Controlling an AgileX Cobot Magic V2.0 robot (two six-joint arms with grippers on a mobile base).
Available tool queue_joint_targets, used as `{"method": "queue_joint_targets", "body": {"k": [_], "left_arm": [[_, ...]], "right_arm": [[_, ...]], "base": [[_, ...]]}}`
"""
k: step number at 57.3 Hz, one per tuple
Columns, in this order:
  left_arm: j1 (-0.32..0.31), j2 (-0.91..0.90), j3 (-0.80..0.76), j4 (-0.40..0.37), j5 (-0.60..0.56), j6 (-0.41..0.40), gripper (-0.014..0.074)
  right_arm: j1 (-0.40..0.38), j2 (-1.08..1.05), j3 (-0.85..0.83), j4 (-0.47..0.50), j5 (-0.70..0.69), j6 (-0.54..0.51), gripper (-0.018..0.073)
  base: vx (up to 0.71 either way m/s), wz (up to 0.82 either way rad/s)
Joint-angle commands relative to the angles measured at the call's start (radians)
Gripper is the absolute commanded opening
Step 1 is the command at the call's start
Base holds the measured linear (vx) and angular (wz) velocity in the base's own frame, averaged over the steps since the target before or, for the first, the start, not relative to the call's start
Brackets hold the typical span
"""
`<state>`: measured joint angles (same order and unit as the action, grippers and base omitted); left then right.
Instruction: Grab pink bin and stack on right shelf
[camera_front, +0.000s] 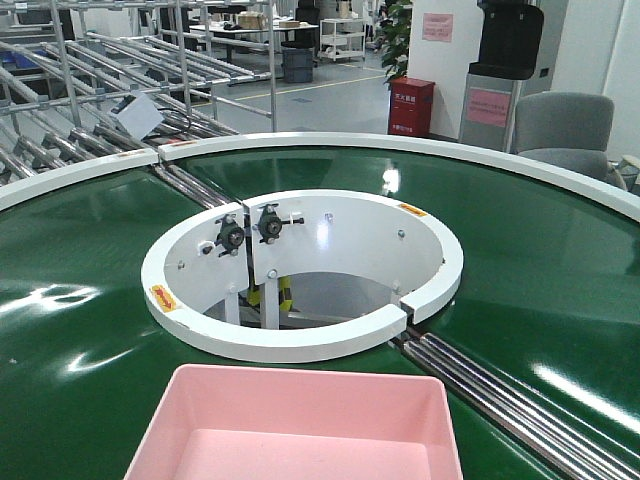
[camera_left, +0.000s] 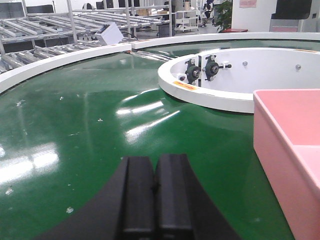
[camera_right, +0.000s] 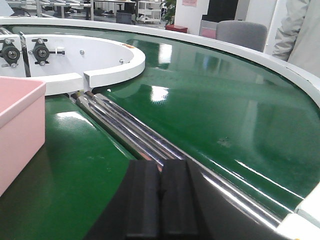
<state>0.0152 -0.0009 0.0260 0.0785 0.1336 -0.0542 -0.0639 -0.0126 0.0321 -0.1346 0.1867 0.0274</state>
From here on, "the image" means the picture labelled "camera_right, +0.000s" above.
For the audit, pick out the steel conveyor rollers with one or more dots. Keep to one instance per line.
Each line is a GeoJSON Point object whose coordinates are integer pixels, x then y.
{"type": "Point", "coordinates": [146, 143]}

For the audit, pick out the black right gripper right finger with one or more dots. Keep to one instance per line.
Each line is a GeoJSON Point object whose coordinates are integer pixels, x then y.
{"type": "Point", "coordinates": [177, 208]}

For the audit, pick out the green curved conveyor belt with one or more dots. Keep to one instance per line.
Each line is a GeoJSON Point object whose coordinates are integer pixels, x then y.
{"type": "Point", "coordinates": [245, 122]}

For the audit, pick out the pink plastic bin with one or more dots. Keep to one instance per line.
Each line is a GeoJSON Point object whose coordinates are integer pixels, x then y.
{"type": "Point", "coordinates": [22, 125]}

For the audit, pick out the grey office chair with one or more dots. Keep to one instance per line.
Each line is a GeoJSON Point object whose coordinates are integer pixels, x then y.
{"type": "Point", "coordinates": [243, 33]}

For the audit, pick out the person in light jacket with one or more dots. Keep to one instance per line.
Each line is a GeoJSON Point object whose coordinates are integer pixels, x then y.
{"type": "Point", "coordinates": [287, 33]}

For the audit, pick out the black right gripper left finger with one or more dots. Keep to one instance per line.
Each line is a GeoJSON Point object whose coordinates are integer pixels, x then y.
{"type": "Point", "coordinates": [143, 211]}

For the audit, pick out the white wire shelf cart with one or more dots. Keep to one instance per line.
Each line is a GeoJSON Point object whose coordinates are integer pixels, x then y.
{"type": "Point", "coordinates": [149, 11]}

